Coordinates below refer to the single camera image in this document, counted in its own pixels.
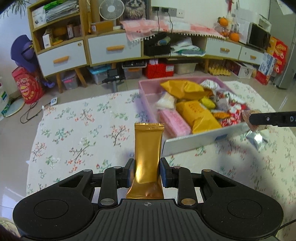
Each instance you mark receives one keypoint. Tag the red white candy packet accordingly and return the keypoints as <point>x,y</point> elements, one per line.
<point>235,117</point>

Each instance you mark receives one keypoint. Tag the red storage box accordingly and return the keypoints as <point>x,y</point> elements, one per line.
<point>160,70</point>

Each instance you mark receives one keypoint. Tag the potted green plant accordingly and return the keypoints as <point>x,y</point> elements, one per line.
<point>17,7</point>

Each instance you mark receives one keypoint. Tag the clear white snack packet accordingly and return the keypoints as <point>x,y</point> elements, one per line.
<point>166,101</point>

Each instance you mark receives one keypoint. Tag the oranges on cabinet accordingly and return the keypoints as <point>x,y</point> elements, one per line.
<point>228,28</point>

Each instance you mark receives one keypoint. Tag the yellow biscuit bag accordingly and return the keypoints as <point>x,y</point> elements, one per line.
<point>197,117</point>

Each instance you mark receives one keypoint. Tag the purple hat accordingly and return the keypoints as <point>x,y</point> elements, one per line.
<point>23,53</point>

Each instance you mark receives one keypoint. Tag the small yellow snack packet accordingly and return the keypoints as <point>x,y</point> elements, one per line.
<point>208,103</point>

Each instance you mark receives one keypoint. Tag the red gift bag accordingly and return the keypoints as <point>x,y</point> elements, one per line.
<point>28,84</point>

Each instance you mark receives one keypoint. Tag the gold snack bar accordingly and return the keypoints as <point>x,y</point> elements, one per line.
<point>147,181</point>

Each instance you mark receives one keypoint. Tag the black microwave oven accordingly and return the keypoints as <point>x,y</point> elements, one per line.
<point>258,37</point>

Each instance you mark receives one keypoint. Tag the white desk fan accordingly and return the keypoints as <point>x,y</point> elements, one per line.
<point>111,9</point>

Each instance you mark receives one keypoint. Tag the white green snack packet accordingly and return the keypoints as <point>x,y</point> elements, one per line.
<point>223,98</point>

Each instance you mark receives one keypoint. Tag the large yellow snack bag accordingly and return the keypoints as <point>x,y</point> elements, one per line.
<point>184,89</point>

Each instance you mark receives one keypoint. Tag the wooden white TV cabinet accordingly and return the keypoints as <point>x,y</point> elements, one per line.
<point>112,46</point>

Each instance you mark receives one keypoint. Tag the orange white snack packet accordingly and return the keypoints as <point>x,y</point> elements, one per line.
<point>221,115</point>

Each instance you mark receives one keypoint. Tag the beige pastry packet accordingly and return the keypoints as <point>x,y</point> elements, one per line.
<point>246,116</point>

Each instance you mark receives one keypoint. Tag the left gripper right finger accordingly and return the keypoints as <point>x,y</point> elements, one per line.
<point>166,173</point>

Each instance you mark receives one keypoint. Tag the pink wafer packet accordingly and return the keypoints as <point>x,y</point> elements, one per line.
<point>175,125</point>

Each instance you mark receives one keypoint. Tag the silver foil packet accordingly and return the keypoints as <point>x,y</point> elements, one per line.
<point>258,139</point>

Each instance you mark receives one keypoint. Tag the pink cloth runner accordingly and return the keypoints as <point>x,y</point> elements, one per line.
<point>137,30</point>

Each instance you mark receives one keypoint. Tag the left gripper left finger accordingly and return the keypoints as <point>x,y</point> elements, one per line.
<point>128,173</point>

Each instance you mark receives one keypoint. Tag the framed cat picture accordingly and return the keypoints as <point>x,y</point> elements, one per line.
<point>137,9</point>

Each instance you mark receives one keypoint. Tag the red orange carton stack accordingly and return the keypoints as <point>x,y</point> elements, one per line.
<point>278,49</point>

